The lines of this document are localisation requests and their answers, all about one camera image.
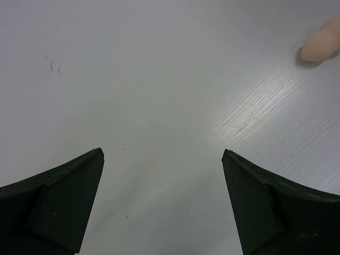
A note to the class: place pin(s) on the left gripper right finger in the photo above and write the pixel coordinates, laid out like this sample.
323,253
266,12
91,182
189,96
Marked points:
274,215

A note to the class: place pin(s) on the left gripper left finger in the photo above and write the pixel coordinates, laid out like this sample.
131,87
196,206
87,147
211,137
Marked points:
48,213

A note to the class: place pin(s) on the beige makeup sponge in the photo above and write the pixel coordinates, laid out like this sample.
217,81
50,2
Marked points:
322,44

